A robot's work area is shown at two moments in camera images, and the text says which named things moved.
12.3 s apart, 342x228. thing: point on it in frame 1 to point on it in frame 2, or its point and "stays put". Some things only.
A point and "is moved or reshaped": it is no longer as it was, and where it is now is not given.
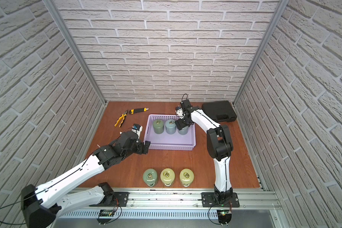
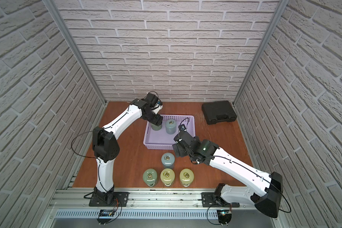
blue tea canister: x=184 y=130 is moved or reshaped
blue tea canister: x=170 y=127 stays put
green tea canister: x=150 y=176 stays put
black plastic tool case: x=221 y=110 stays put
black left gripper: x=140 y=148 to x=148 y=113
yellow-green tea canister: x=167 y=176 stays put
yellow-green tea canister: x=186 y=176 stays put
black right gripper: x=181 y=124 to x=178 y=151
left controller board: x=104 y=216 stays put
